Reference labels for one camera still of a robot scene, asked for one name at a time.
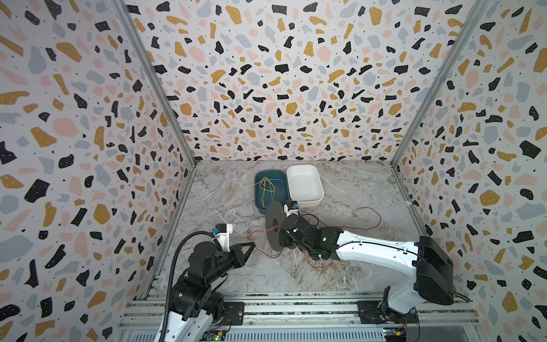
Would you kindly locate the teal plastic bin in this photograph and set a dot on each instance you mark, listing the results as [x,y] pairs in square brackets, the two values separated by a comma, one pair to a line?
[270,185]

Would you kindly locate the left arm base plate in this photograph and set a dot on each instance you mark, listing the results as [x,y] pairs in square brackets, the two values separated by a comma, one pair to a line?
[229,314]

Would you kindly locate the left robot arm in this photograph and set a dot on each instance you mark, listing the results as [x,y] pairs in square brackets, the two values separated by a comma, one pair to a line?
[192,304]

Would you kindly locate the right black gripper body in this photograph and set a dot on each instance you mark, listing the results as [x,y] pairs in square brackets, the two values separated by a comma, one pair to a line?
[288,222]

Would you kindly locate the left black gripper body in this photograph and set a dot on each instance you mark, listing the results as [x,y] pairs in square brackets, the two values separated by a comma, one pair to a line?
[226,261]

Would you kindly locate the white plastic bin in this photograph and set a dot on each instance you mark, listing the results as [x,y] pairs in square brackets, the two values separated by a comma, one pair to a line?
[305,186]

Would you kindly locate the left frame post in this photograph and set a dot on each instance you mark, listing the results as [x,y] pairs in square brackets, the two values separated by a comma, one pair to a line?
[128,26]

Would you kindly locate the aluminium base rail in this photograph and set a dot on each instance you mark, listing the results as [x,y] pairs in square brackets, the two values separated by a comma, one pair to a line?
[332,316]

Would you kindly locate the right frame post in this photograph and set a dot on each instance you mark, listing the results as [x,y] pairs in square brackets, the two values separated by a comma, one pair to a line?
[476,12]

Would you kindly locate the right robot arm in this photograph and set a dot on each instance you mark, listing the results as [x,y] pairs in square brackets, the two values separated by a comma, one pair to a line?
[428,270]

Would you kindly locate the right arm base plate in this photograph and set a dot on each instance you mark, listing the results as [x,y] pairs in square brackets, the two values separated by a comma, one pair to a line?
[373,312]

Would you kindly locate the frame post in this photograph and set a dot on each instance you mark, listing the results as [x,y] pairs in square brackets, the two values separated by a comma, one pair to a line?
[476,12]
[128,26]

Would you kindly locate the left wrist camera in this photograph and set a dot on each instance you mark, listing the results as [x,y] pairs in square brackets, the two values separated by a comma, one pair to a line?
[222,234]

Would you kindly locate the grey cable spool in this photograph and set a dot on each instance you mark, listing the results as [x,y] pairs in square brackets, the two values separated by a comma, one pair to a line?
[277,236]

